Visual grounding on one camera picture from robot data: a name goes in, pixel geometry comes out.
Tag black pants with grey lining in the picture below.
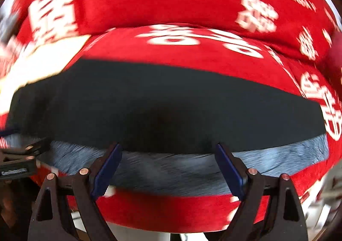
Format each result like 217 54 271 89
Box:
5 58 330 197

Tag dark red cushion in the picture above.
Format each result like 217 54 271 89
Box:
327 35 342 71

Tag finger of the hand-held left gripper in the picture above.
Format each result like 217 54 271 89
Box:
0 137 52 163
0 129 24 139

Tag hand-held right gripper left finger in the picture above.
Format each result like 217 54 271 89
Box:
28 142 123 241

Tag cream blanket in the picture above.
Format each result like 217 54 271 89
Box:
0 34 91 116

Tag grey padded garment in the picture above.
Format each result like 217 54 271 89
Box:
0 9 19 44

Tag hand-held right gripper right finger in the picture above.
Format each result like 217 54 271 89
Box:
215 143 308 241

